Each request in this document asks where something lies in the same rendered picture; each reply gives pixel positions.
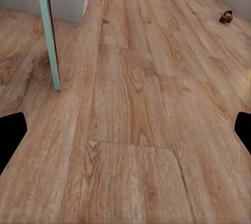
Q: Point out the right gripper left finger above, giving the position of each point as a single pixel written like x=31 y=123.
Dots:
x=12 y=130

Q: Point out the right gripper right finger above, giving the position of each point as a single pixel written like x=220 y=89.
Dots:
x=243 y=129

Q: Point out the sandal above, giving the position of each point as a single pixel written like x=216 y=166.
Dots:
x=227 y=17

